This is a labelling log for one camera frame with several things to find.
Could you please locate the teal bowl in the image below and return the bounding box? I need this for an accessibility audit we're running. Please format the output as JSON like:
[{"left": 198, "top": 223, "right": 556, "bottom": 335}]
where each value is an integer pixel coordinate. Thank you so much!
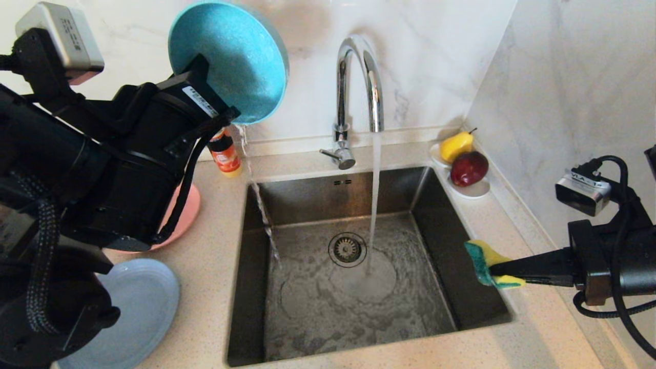
[{"left": 168, "top": 1, "right": 290, "bottom": 125}]

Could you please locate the yellow sponge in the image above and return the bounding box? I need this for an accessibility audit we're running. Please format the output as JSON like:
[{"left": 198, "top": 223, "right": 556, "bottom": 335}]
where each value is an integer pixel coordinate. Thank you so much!
[{"left": 464, "top": 239, "right": 526, "bottom": 289}]

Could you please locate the yellow-capped orange dish soap bottle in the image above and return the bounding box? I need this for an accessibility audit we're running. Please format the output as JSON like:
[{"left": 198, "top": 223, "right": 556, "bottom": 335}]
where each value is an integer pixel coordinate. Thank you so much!
[{"left": 208, "top": 128, "right": 242, "bottom": 178}]

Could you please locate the chrome gooseneck faucet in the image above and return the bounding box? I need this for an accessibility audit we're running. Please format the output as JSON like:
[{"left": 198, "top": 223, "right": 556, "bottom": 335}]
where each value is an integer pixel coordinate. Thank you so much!
[{"left": 320, "top": 34, "right": 384, "bottom": 170}]

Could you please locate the stainless steel sink basin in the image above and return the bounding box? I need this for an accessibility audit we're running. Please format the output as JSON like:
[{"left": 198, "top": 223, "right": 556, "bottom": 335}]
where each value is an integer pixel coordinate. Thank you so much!
[{"left": 227, "top": 166, "right": 514, "bottom": 367}]

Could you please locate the salmon pink plate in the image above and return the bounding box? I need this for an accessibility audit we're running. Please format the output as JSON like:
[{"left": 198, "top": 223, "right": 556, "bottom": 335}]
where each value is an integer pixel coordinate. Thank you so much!
[{"left": 115, "top": 184, "right": 201, "bottom": 253}]

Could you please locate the small white dish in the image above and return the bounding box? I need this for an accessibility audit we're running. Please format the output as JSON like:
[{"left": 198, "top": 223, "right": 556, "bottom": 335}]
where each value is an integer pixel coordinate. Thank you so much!
[
  {"left": 428, "top": 142, "right": 453, "bottom": 169},
  {"left": 447, "top": 173, "right": 490, "bottom": 199}
]

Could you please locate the dark red apple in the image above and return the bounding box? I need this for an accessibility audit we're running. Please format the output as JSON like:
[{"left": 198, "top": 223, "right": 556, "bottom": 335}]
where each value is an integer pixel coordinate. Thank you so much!
[{"left": 449, "top": 151, "right": 489, "bottom": 187}]

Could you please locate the blue plate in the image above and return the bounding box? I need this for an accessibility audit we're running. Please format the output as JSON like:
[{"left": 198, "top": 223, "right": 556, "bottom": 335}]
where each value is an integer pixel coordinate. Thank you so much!
[{"left": 56, "top": 258, "right": 181, "bottom": 369}]

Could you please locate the yellow pear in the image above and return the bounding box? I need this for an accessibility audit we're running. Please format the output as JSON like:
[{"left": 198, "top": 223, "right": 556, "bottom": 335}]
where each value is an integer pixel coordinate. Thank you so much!
[{"left": 440, "top": 128, "right": 477, "bottom": 164}]

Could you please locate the round metal drain strainer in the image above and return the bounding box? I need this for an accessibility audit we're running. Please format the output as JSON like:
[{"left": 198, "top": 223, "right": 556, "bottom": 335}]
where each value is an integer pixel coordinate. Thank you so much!
[{"left": 328, "top": 232, "right": 367, "bottom": 268}]

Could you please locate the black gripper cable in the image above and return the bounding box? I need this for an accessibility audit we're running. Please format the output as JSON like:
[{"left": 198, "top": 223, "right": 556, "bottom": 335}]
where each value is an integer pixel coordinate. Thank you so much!
[
  {"left": 151, "top": 108, "right": 241, "bottom": 245},
  {"left": 571, "top": 155, "right": 656, "bottom": 360}
]

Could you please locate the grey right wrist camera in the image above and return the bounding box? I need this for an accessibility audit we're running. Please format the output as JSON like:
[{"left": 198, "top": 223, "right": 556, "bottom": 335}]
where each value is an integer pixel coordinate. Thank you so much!
[{"left": 555, "top": 169, "right": 613, "bottom": 217}]

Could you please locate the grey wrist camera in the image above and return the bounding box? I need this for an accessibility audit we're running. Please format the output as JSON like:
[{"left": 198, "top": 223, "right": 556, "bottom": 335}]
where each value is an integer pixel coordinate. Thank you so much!
[
  {"left": 555, "top": 169, "right": 613, "bottom": 217},
  {"left": 15, "top": 2, "right": 105, "bottom": 85}
]

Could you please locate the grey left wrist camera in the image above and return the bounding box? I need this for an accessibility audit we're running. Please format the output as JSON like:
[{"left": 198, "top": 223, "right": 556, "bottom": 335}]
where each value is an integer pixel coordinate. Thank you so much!
[{"left": 15, "top": 2, "right": 105, "bottom": 85}]

